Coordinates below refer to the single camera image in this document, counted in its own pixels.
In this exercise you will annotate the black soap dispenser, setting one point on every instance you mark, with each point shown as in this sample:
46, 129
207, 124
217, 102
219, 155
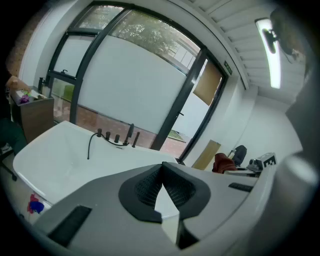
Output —
41, 83

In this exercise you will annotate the wooden vanity cabinet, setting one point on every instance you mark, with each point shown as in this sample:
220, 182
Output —
35, 117

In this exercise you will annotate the black vanity faucet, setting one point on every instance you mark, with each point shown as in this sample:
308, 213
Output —
64, 71

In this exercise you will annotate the black window frame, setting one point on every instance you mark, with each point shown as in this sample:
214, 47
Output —
74, 107

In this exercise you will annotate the black office chair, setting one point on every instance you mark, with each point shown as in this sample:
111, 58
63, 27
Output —
240, 153

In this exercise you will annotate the black faucet knob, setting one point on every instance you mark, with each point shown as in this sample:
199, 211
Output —
117, 138
108, 135
99, 132

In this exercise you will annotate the black hand shower wand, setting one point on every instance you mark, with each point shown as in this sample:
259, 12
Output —
136, 140

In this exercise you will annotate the blue and red toy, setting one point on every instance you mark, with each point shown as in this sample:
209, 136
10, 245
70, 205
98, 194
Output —
37, 206

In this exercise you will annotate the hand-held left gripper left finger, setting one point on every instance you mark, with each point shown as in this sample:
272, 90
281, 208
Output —
130, 200

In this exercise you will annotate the red-brown wiping cloth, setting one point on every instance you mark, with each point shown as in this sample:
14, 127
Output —
222, 162

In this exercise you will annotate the purple flowers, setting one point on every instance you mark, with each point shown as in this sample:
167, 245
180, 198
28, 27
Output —
24, 99

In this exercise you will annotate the person's face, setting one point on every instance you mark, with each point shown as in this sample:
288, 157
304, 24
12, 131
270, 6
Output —
297, 53

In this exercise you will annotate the white bathtub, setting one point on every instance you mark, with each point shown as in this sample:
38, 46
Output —
55, 160

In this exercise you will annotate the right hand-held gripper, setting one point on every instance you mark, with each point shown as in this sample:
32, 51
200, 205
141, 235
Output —
268, 160

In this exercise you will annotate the brown door panel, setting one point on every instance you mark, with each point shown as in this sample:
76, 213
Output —
207, 82

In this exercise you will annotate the black spout plate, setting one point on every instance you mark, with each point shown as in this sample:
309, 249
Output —
119, 147

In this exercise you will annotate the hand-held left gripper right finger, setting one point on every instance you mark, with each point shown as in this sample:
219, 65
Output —
197, 197

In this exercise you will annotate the light wooden board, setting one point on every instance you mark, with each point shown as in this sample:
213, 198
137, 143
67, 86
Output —
207, 155

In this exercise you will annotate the long ceiling light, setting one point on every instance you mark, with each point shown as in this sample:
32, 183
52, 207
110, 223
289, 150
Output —
273, 70

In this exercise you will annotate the head-worn black camera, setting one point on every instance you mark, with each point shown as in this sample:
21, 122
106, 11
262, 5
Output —
271, 40

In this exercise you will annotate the green exit sign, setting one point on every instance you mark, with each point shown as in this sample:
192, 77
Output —
228, 68

